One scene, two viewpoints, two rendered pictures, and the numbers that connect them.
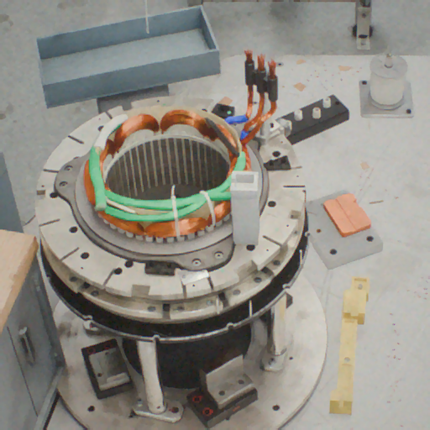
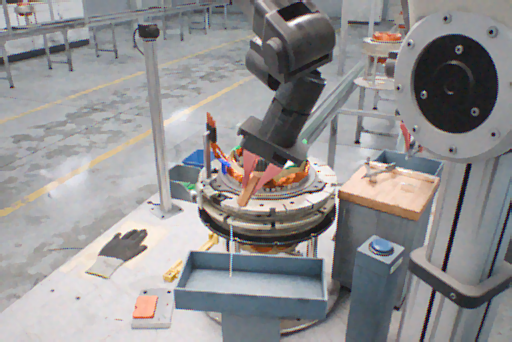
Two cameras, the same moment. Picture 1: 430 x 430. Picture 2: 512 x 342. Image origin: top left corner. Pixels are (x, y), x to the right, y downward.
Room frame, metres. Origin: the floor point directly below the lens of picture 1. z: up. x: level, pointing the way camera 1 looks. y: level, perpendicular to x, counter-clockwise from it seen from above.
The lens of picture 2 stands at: (1.77, 0.27, 1.53)
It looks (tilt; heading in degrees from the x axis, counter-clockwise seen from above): 26 degrees down; 196
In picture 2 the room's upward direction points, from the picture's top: straight up
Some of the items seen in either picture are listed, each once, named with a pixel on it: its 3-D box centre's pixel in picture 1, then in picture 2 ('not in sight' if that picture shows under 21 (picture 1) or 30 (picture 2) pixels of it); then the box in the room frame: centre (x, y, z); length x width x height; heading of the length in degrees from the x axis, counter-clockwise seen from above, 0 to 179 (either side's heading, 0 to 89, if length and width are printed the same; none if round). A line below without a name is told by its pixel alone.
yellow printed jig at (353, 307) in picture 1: (350, 339); (192, 255); (0.88, -0.17, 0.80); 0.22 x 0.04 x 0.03; 167
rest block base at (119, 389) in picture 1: (107, 368); not in sight; (0.85, 0.16, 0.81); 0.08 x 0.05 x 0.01; 17
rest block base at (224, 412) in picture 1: (222, 397); not in sight; (0.79, 0.01, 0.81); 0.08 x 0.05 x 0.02; 121
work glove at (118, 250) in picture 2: not in sight; (120, 248); (0.90, -0.39, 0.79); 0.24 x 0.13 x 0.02; 174
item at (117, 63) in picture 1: (134, 117); (252, 333); (1.22, 0.11, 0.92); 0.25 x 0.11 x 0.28; 100
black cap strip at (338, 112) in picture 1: (303, 123); not in sight; (1.32, -0.15, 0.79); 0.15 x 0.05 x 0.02; 117
